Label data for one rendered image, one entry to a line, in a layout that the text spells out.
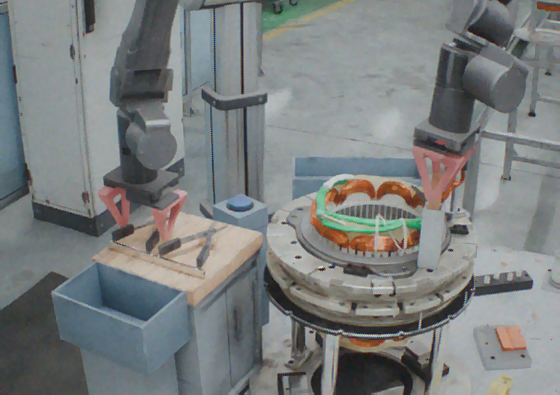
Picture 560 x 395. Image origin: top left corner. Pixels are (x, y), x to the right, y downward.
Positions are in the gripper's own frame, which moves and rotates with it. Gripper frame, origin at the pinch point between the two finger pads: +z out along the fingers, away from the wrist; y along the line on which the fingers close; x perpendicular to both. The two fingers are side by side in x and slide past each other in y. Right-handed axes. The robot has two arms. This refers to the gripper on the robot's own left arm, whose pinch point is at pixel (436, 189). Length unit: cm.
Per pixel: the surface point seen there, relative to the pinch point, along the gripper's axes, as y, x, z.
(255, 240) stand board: 0.0, 26.3, 17.1
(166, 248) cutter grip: -13.1, 33.6, 16.1
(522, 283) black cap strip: 53, -10, 36
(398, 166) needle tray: 41.3, 19.8, 14.9
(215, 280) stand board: -11.7, 25.6, 18.8
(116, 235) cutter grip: -14.1, 42.7, 17.0
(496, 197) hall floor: 269, 38, 105
